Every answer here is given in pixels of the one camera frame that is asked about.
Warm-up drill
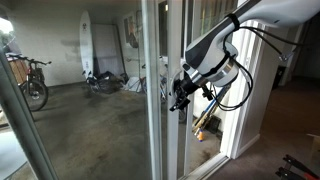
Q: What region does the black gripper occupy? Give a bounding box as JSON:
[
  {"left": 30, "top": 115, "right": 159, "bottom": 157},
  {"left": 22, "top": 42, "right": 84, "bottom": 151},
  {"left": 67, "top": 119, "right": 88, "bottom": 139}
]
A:
[{"left": 169, "top": 75, "right": 209, "bottom": 111}]

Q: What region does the white curved door handle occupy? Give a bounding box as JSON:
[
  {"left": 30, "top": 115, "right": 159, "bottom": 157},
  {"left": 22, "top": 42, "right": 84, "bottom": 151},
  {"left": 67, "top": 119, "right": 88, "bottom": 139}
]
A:
[{"left": 168, "top": 71, "right": 181, "bottom": 104}]

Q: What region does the white sliding glass door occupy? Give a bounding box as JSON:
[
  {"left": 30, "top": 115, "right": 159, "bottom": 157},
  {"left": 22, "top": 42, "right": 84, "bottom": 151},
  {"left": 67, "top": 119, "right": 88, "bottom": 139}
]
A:
[{"left": 165, "top": 0, "right": 254, "bottom": 180}]

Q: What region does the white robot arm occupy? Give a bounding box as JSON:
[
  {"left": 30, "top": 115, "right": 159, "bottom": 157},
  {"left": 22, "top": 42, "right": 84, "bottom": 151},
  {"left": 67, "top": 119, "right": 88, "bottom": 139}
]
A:
[{"left": 170, "top": 0, "right": 320, "bottom": 111}]

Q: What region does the blue white bicycle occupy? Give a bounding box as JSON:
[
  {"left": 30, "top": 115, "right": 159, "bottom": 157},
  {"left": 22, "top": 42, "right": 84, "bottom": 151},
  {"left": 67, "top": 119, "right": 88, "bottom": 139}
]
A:
[{"left": 141, "top": 56, "right": 188, "bottom": 124}]

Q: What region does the orange blue bottle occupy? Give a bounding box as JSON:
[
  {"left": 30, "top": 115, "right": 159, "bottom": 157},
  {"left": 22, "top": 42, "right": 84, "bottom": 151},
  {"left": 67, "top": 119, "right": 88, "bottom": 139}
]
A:
[{"left": 197, "top": 129, "right": 204, "bottom": 142}]

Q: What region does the black bags pile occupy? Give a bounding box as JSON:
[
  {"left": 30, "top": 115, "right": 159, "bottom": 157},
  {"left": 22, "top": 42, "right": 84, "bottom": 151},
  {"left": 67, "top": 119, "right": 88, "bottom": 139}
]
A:
[{"left": 86, "top": 71, "right": 129, "bottom": 94}]

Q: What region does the grey leaning board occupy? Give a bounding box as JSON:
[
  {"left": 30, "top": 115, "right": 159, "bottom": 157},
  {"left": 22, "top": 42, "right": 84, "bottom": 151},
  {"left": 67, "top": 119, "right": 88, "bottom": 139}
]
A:
[{"left": 93, "top": 24, "right": 125, "bottom": 75}]

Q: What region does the white surfboard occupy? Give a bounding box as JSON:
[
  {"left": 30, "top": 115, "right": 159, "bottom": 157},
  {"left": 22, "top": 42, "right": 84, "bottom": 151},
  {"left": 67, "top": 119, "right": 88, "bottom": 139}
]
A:
[{"left": 79, "top": 11, "right": 93, "bottom": 78}]

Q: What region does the red black tool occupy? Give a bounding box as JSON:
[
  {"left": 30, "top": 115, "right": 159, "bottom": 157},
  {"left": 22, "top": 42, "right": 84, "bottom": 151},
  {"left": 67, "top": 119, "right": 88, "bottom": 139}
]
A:
[{"left": 275, "top": 154, "right": 320, "bottom": 180}]

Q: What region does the cardboard box corner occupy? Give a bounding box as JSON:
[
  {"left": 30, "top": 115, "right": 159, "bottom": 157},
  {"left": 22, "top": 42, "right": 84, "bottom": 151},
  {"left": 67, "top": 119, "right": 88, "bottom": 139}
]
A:
[{"left": 310, "top": 134, "right": 320, "bottom": 163}]

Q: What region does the dark bicycle with crate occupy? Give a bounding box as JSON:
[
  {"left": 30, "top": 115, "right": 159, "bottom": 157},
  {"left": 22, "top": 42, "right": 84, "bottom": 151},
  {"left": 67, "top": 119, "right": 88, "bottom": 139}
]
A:
[{"left": 7, "top": 53, "right": 51, "bottom": 112}]

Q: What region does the white fixed door frame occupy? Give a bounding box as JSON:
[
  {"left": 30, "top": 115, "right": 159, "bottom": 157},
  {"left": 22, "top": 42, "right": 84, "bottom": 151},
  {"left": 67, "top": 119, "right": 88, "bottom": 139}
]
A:
[{"left": 141, "top": 0, "right": 163, "bottom": 180}]

